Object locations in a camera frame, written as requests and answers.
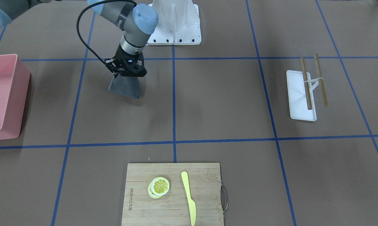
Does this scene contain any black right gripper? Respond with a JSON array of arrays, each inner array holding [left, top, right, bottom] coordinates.
[[105, 50, 147, 78]]

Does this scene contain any grey wiping cloth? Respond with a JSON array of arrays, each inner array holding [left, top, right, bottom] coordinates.
[[108, 75, 141, 99]]

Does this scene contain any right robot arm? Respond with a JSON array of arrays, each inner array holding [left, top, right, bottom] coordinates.
[[0, 0, 159, 77]]

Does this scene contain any pink plastic bin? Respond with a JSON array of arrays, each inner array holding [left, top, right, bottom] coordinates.
[[0, 53, 31, 140]]

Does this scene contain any yellow lemon slice toy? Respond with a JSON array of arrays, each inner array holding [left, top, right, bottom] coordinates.
[[148, 176, 170, 199]]

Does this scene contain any bamboo cutting board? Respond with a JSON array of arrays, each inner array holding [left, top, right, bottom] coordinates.
[[121, 163, 224, 226]]

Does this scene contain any yellow plastic knife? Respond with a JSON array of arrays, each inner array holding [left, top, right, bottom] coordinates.
[[181, 171, 197, 226]]

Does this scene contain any white rectangular tray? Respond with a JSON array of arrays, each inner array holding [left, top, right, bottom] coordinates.
[[286, 70, 317, 121]]

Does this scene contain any wooden chopstick inner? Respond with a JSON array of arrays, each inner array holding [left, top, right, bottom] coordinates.
[[300, 57, 313, 110]]

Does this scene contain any wooden chopstick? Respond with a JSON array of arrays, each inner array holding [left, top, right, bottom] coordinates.
[[314, 53, 328, 107], [300, 57, 313, 110]]

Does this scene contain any wooden chopstick outer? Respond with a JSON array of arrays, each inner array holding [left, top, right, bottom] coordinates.
[[314, 53, 328, 107]]

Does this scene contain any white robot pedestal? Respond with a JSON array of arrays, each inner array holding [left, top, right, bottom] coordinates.
[[147, 0, 202, 46]]

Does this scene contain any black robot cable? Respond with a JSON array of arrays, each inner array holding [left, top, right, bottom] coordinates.
[[76, 0, 137, 68]]

